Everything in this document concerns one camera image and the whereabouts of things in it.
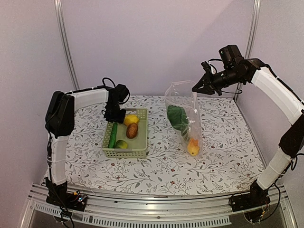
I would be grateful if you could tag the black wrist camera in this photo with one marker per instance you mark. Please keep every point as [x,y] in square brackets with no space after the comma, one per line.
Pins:
[123,93]
[230,56]

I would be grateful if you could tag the right aluminium frame post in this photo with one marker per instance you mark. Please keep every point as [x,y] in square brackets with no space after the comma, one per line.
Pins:
[253,28]

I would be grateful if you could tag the yellow green pear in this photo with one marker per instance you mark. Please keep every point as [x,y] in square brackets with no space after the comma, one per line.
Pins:
[121,144]

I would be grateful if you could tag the pale green plastic basket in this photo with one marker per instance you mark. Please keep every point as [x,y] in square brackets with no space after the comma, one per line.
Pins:
[136,147]

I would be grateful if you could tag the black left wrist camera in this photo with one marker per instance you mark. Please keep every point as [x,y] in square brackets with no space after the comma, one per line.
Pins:
[123,93]

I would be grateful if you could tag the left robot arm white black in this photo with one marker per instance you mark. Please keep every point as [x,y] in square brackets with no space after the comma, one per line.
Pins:
[60,120]

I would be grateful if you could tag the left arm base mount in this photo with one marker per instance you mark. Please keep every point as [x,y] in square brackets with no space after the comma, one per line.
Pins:
[58,196]

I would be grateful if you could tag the brown shiitake mushroom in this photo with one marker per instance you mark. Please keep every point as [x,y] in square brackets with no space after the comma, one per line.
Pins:
[132,130]

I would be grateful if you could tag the clear zip top bag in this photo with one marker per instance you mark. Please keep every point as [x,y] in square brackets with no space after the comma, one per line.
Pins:
[180,94]

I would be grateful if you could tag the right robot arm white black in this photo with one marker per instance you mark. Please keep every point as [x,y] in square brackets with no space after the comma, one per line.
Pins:
[278,95]

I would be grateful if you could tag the aluminium front rail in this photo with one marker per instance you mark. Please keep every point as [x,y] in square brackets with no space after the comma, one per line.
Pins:
[110,209]

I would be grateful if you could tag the left aluminium frame post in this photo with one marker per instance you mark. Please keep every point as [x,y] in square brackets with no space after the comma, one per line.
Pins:
[65,44]

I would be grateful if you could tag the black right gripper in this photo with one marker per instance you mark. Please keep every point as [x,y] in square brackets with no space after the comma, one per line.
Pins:
[209,90]

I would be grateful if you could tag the yellow lemon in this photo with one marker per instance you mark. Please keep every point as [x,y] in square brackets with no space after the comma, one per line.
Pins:
[131,119]

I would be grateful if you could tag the floral patterned table mat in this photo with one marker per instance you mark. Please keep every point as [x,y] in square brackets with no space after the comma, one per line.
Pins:
[229,162]

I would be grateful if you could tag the green white bok choy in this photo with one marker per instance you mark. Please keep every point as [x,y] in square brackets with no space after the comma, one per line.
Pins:
[179,120]

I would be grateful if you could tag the aluminium frame post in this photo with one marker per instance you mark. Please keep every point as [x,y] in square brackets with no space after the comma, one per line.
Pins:
[65,44]
[253,28]

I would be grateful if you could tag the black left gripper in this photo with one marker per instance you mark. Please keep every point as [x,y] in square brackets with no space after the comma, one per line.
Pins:
[120,119]

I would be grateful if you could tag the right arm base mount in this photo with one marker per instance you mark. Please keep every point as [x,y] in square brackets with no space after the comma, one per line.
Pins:
[256,203]

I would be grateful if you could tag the light green cucumber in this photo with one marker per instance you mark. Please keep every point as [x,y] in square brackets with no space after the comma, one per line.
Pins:
[112,139]

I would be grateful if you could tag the orange yellow mango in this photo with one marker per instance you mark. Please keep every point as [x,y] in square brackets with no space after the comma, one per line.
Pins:
[193,147]

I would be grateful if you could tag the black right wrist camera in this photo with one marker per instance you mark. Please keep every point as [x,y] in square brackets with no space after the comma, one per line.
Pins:
[230,56]

